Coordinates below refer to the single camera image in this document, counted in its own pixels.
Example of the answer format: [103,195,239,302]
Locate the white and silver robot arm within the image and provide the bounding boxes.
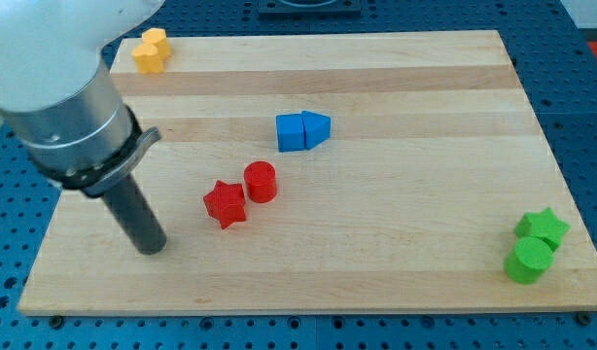
[0,0,163,197]

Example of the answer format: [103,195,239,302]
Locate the red star block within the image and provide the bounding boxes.
[203,180,247,229]

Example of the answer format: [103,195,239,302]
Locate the green star block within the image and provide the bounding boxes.
[514,207,571,252]

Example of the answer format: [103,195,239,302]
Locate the red cylinder block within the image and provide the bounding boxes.
[243,160,277,203]

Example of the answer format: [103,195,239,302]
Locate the blue cube block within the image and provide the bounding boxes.
[275,114,305,153]

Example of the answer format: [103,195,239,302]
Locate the blue pentagon block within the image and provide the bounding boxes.
[301,111,332,150]

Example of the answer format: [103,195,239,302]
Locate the light wooden board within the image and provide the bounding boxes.
[18,30,597,316]

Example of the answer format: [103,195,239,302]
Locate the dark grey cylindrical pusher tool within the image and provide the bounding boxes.
[101,174,167,255]

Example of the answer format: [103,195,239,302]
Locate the yellow heart block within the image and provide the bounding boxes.
[131,43,164,74]

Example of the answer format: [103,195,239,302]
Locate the yellow hexagon block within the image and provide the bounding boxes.
[141,27,172,60]

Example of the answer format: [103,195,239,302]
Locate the green cylinder block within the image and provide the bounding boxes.
[503,236,553,285]

